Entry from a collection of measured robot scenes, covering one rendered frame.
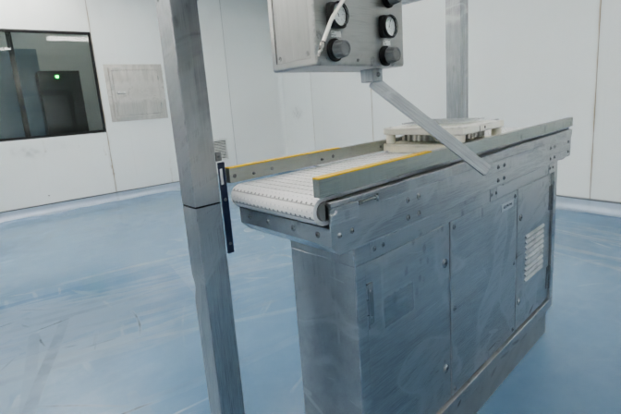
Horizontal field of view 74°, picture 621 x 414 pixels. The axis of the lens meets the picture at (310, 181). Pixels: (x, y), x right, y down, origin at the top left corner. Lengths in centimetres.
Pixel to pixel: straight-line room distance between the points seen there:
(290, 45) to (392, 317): 64
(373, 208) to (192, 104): 41
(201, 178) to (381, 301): 47
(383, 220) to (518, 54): 341
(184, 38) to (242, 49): 551
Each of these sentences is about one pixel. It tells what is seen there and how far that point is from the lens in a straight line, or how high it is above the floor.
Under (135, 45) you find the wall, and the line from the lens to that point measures 580.
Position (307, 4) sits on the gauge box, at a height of 115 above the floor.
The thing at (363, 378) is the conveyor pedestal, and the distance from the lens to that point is 97.
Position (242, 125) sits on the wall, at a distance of 626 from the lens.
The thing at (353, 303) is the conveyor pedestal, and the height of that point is 61.
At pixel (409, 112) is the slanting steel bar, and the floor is 98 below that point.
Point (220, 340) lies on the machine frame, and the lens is 99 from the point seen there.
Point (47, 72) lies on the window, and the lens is 558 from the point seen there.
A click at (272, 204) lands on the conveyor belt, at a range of 77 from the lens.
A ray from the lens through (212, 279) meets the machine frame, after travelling 92.
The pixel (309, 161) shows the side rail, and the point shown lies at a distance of 101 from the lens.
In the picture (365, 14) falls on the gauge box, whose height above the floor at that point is 115.
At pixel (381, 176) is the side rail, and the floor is 87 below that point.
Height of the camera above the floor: 102
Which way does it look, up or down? 11 degrees down
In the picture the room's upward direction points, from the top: 4 degrees counter-clockwise
